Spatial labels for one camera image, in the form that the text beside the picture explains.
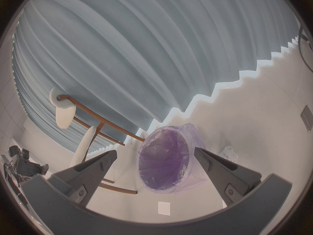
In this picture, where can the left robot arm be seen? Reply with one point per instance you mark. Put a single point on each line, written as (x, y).
(13, 152)

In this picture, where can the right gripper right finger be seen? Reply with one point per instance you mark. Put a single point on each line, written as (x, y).
(227, 177)

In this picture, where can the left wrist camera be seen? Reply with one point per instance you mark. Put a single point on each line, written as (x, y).
(25, 154)

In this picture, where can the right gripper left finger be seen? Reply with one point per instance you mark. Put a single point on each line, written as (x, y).
(83, 177)

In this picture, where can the white paper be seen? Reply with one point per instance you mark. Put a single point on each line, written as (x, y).
(229, 152)

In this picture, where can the white cushioned wooden chair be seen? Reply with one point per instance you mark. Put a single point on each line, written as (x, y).
(63, 116)

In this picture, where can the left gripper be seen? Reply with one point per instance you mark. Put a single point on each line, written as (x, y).
(27, 168)

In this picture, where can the purple plastic bag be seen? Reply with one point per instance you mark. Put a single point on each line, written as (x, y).
(163, 165)

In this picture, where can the pale blue curtain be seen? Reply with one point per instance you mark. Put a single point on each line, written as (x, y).
(146, 45)

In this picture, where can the white trash bin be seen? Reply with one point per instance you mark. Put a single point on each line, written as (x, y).
(187, 146)

